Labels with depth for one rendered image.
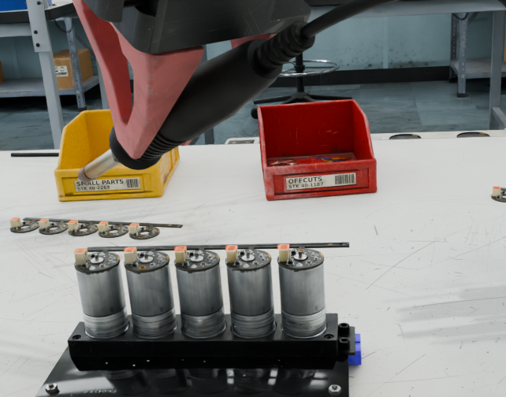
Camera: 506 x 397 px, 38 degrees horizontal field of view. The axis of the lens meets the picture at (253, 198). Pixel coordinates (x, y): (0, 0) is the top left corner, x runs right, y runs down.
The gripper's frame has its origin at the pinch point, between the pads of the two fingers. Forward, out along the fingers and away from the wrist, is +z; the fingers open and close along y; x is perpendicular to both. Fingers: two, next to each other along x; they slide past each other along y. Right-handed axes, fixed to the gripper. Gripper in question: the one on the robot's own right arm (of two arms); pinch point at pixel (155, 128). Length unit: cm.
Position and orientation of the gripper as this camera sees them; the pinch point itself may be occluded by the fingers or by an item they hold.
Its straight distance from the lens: 31.2
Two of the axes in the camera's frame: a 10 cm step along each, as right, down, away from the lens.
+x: 5.7, 6.6, -4.8
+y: -7.8, 2.7, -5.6
